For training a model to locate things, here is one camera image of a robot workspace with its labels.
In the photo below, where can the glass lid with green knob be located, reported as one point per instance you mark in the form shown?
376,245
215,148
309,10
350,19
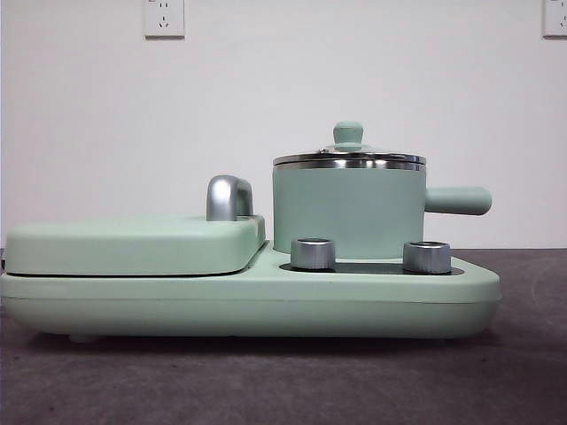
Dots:
347,133

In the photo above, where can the silver control knob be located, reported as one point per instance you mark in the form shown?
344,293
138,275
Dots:
312,254
426,257

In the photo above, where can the green breakfast machine base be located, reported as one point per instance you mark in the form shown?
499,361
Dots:
354,301

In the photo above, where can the white wall socket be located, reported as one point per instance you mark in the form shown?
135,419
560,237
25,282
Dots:
163,17
556,17

